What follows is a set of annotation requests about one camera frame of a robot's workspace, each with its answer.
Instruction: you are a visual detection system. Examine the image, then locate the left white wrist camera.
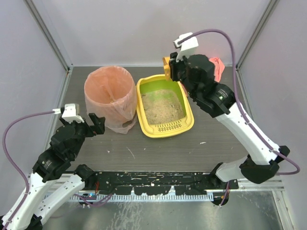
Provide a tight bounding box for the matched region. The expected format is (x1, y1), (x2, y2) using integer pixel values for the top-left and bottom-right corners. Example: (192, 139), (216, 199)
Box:
(52, 103), (85, 124)

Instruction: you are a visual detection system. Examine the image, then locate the pink cloth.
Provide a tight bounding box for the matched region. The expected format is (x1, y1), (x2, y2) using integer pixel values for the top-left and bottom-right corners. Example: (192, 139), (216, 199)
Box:
(208, 57), (225, 83)

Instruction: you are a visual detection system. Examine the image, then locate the cat litter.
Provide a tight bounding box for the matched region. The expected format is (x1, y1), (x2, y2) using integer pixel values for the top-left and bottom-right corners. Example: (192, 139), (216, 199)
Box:
(141, 89), (185, 125)

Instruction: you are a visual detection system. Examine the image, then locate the orange litter scoop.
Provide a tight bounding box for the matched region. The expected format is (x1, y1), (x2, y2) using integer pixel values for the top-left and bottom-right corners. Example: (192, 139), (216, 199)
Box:
(163, 57), (171, 81)

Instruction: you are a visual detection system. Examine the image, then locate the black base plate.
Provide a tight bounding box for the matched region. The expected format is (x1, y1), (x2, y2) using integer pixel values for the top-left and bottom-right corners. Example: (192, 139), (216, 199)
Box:
(84, 171), (238, 196)

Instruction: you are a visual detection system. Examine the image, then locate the slotted cable duct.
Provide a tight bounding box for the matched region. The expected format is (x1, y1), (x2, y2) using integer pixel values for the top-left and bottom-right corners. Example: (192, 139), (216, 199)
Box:
(35, 193), (214, 202)

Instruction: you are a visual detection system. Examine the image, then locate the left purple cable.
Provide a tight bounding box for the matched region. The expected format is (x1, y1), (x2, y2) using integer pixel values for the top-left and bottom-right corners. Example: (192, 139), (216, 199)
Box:
(0, 110), (113, 223)

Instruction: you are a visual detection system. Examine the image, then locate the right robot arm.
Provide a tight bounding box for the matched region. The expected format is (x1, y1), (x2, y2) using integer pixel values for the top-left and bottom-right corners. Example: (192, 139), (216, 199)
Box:
(168, 52), (290, 184)

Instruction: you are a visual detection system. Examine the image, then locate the bin with pink bag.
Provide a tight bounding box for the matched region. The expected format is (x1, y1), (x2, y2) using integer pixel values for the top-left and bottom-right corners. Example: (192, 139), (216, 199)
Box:
(84, 66), (137, 134)

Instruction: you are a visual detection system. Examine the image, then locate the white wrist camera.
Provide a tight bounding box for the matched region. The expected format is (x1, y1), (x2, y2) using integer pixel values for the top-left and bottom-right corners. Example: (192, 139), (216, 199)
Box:
(173, 32), (199, 62)
(52, 103), (85, 124)

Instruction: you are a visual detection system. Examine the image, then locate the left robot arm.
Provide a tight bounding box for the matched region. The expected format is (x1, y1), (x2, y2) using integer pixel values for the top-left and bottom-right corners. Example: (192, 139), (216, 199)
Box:
(0, 113), (105, 230)

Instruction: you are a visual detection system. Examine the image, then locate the yellow green litter box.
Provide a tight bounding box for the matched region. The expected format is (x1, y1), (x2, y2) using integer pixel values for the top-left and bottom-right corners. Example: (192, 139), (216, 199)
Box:
(136, 74), (194, 138)

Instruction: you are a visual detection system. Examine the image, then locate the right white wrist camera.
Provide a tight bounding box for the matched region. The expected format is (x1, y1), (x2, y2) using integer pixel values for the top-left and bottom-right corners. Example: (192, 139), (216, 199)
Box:
(173, 32), (199, 62)

